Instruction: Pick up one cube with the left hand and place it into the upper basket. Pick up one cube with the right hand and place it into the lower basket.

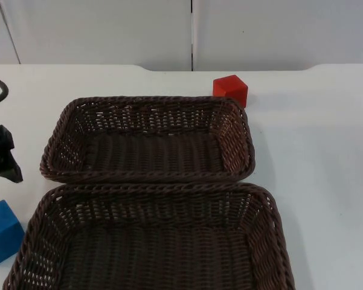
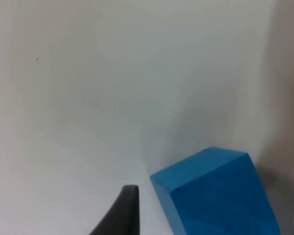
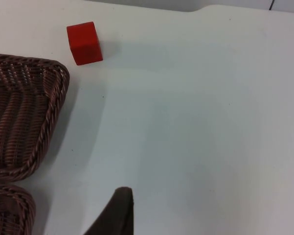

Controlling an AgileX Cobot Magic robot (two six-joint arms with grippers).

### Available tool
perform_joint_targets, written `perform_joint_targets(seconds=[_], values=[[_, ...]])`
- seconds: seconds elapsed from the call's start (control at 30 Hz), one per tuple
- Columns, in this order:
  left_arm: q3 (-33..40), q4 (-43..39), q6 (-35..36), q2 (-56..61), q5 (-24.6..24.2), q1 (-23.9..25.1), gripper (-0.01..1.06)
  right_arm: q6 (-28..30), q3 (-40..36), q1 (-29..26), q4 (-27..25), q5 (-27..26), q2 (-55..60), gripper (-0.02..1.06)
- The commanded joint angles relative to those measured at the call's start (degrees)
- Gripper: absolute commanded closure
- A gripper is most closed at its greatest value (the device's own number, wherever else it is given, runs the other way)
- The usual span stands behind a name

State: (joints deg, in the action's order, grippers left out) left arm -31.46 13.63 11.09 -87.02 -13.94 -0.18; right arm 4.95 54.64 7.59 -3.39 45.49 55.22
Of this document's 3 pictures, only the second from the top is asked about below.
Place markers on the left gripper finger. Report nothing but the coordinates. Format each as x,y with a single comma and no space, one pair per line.
123,215

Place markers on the blue cube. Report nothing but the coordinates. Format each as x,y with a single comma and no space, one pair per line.
215,193

